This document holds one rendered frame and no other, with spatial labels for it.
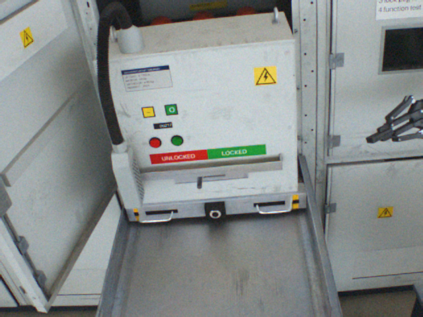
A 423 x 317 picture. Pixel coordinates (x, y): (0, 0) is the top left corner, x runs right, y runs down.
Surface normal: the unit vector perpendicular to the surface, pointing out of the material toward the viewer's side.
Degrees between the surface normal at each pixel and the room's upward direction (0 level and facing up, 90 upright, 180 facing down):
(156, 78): 90
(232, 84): 90
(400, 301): 0
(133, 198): 90
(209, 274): 0
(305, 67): 90
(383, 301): 0
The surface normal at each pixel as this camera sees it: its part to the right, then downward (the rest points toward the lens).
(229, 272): -0.12, -0.80
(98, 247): -0.02, 0.59
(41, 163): 0.97, 0.04
